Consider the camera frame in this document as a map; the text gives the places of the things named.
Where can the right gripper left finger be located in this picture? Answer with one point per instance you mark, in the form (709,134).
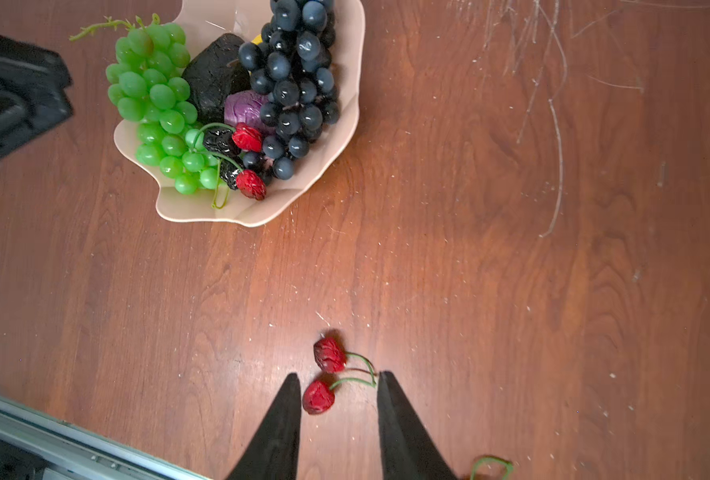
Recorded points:
(273,452)

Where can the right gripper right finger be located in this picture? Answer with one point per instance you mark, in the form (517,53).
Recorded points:
(407,450)

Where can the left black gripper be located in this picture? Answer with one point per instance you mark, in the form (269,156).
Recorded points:
(33,99)

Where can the red cherry pair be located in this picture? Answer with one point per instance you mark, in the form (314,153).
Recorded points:
(251,182)
(333,360)
(491,467)

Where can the green grape bunch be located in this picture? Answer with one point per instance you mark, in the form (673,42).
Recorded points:
(148,90)

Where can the black avocado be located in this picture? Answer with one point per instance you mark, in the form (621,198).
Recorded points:
(213,75)

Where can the dark cherry pair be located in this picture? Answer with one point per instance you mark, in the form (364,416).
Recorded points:
(219,142)

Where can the purple plum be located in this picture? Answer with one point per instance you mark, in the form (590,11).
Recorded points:
(245,107)

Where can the pink wavy fruit bowl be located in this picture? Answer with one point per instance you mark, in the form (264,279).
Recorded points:
(203,22)

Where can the dark blue grape bunch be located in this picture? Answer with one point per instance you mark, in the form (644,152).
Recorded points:
(290,68)

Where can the aluminium mounting rail frame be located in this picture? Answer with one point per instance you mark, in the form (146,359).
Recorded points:
(62,450)

